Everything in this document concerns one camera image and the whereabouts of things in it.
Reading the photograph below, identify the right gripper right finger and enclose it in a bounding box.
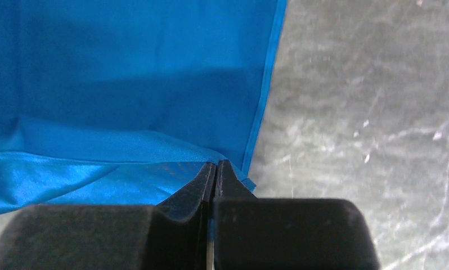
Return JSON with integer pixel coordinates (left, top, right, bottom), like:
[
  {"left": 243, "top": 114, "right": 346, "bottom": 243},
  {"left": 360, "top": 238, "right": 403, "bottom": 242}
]
[{"left": 213, "top": 160, "right": 380, "bottom": 269}]

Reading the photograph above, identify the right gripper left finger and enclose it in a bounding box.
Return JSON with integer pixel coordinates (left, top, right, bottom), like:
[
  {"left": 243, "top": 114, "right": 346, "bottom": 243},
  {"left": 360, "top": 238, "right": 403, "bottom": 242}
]
[{"left": 0, "top": 163, "right": 216, "bottom": 269}]

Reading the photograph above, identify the blue cloth napkin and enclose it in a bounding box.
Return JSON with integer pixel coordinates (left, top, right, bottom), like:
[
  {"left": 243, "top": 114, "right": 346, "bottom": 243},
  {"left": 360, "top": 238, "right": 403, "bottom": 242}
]
[{"left": 0, "top": 1, "right": 286, "bottom": 214}]

